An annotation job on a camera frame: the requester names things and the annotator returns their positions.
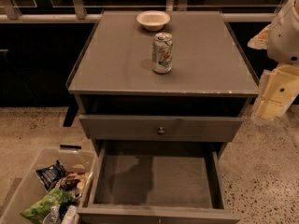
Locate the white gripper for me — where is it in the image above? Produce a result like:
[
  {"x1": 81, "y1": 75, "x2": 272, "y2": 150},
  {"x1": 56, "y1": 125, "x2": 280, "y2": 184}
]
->
[{"x1": 248, "y1": 0, "x2": 299, "y2": 124}]

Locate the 7up soda can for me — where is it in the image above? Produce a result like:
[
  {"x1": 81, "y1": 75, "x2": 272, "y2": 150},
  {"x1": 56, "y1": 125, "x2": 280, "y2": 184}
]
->
[{"x1": 152, "y1": 33, "x2": 173, "y2": 74}]

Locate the grey drawer cabinet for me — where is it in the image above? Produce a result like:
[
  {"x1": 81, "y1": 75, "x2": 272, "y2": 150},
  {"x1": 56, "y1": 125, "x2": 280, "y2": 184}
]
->
[{"x1": 68, "y1": 11, "x2": 258, "y2": 154}]

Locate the open grey middle drawer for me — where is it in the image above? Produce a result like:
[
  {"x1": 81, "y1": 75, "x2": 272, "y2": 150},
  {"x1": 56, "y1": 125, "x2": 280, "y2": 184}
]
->
[{"x1": 78, "y1": 141, "x2": 240, "y2": 224}]

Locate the grey top drawer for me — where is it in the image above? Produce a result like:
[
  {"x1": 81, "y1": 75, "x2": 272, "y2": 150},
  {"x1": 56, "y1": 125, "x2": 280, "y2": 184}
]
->
[{"x1": 79, "y1": 115, "x2": 242, "y2": 142}]

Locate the white paper bowl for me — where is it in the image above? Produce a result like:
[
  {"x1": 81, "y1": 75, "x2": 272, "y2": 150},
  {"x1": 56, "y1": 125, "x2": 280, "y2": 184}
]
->
[{"x1": 136, "y1": 10, "x2": 170, "y2": 31}]

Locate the brown snack bag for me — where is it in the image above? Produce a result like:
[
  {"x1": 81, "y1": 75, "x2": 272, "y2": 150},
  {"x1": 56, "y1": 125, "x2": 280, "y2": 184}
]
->
[{"x1": 55, "y1": 172, "x2": 90, "y2": 190}]

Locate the dark blue snack bag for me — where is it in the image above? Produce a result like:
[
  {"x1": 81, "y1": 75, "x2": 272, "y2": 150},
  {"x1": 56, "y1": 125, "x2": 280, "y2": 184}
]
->
[{"x1": 35, "y1": 161, "x2": 68, "y2": 191}]

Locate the clear plastic bottle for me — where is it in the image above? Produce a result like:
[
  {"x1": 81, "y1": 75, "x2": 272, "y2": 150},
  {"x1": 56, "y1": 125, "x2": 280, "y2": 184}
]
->
[{"x1": 42, "y1": 205, "x2": 61, "y2": 224}]

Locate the white metal railing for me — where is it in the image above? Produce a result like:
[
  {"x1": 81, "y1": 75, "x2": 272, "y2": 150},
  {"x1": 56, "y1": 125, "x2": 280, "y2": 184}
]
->
[{"x1": 0, "y1": 0, "x2": 288, "y2": 23}]

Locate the clear plastic storage bin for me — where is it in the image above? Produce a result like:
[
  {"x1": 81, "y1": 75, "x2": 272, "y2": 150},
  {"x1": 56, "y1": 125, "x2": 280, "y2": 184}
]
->
[{"x1": 0, "y1": 148, "x2": 96, "y2": 224}]

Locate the green chip bag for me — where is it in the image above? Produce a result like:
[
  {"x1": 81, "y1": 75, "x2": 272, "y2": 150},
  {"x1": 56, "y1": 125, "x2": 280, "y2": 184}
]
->
[{"x1": 20, "y1": 188, "x2": 73, "y2": 224}]

